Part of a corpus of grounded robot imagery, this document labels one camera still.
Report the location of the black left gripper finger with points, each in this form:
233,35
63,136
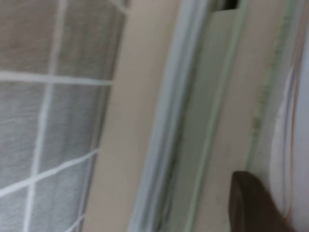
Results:
251,210

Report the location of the white orange ROS2 book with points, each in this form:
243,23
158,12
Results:
301,120

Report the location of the yellow-green mechanical devices book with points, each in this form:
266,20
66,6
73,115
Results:
217,96

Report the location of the grey checked tablecloth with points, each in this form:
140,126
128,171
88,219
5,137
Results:
48,120

